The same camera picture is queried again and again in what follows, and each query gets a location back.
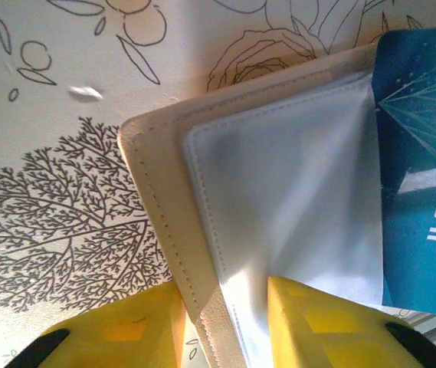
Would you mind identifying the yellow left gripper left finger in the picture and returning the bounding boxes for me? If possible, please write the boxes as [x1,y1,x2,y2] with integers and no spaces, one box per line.
[8,281,186,368]

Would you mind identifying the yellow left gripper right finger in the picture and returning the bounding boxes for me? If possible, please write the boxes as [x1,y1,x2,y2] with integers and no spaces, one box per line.
[266,275,436,368]

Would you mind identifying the beige card holder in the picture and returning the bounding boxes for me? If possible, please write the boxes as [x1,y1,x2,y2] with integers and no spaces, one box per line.
[117,41,385,368]

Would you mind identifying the blue credit card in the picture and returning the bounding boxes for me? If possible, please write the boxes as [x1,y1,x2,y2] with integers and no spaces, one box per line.
[370,25,436,319]

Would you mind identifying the floral patterned table cover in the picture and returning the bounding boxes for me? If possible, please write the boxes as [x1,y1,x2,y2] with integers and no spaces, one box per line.
[0,0,436,368]

